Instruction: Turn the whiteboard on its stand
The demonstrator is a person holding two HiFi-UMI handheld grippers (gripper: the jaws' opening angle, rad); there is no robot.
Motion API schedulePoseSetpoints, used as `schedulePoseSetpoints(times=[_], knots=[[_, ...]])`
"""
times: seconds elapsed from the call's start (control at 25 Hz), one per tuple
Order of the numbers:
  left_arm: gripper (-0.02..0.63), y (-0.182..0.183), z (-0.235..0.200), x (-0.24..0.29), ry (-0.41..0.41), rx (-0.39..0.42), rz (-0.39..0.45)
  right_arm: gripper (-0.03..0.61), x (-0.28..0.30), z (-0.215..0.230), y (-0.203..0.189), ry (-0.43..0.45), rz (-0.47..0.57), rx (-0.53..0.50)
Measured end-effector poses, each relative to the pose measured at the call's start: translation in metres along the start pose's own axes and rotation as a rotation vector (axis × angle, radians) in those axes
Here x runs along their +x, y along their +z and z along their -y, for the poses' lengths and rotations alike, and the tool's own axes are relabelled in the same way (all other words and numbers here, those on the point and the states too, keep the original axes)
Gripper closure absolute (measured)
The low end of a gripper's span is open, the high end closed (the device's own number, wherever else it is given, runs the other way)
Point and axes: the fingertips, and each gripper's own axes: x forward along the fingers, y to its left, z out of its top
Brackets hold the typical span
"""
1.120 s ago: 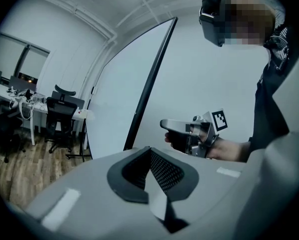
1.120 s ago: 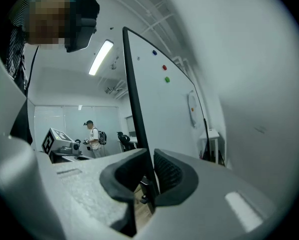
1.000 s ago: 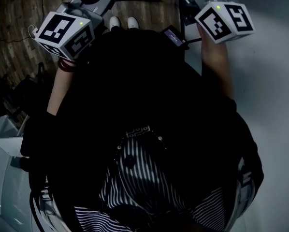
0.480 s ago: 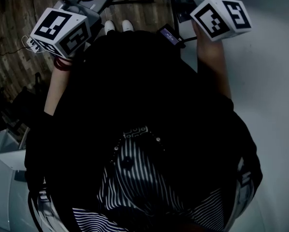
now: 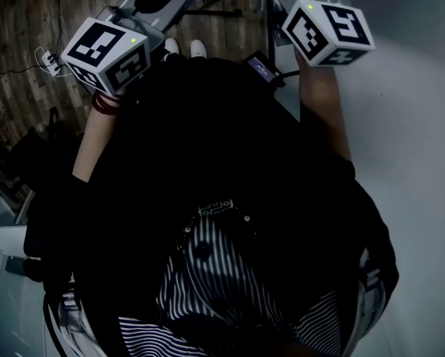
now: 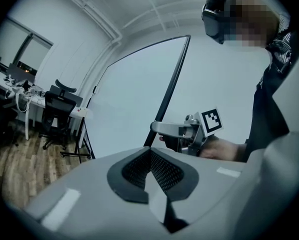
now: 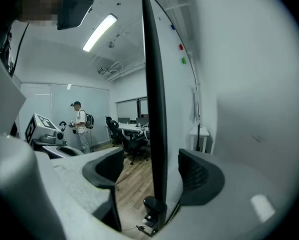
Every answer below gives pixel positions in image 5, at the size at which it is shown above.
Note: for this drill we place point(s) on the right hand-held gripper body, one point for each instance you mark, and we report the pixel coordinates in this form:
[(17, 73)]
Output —
[(330, 35)]

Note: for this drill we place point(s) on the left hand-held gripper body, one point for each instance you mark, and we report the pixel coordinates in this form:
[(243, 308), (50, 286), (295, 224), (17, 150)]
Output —
[(103, 50)]

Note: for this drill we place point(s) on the large whiteboard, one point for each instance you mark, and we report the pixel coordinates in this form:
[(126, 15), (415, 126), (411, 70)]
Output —
[(412, 162)]

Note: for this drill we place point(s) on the person's left forearm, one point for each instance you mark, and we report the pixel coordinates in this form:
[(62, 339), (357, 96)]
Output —
[(92, 140)]

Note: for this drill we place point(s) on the person's right forearm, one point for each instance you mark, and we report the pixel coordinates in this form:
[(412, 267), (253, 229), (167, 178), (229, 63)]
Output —
[(321, 102)]

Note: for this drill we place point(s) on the black stand legs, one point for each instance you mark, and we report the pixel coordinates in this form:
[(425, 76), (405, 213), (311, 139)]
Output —
[(222, 12)]

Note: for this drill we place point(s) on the white power strip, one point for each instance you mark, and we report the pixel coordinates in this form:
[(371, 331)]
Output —
[(51, 62)]

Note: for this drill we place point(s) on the red wrist bands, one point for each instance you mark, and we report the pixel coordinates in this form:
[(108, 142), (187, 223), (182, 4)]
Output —
[(104, 105)]

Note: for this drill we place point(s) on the person's white shoe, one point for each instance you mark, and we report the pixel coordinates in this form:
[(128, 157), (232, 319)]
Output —
[(171, 47), (198, 48)]

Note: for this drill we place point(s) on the black box with screen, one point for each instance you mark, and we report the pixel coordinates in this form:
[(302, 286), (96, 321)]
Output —
[(261, 67)]

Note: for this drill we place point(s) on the black equipment pile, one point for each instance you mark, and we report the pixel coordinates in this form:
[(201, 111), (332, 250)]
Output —
[(25, 151)]

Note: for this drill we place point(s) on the person's black jacket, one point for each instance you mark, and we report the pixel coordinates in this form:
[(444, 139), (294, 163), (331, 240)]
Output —
[(207, 143)]

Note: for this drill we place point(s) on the person's striped shirt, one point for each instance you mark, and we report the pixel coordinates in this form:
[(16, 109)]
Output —
[(215, 273)]

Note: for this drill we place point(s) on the white cabinet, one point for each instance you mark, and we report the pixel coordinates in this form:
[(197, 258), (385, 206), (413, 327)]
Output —
[(3, 296)]

